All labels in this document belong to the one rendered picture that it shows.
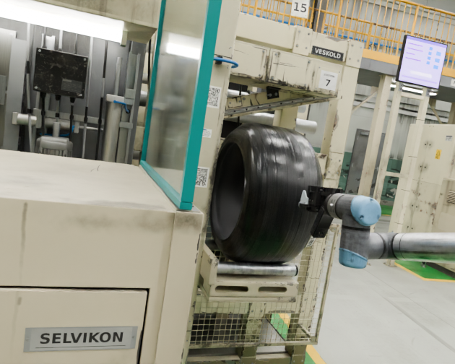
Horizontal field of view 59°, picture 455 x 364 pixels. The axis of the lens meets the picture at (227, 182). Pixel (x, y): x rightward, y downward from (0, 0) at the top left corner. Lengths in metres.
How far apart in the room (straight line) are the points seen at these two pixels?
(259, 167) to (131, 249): 0.85
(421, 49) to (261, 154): 4.37
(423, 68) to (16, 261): 5.32
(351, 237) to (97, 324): 0.71
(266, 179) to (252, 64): 0.62
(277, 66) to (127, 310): 1.41
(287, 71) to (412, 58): 3.77
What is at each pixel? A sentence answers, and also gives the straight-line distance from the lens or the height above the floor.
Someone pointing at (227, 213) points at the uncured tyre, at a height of 1.03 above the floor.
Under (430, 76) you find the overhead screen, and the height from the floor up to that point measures 2.45.
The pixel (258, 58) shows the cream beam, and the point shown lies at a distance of 1.81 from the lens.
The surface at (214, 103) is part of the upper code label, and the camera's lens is 1.45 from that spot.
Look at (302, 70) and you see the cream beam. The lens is 1.89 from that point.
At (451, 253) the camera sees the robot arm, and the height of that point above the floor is 1.19.
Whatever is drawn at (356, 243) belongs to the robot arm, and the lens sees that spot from 1.12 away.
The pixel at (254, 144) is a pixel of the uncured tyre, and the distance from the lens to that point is 1.43.
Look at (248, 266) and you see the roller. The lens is 1.53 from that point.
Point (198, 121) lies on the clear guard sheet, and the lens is 0.58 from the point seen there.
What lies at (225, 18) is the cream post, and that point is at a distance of 1.50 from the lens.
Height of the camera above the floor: 1.39
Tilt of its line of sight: 7 degrees down
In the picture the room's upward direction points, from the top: 9 degrees clockwise
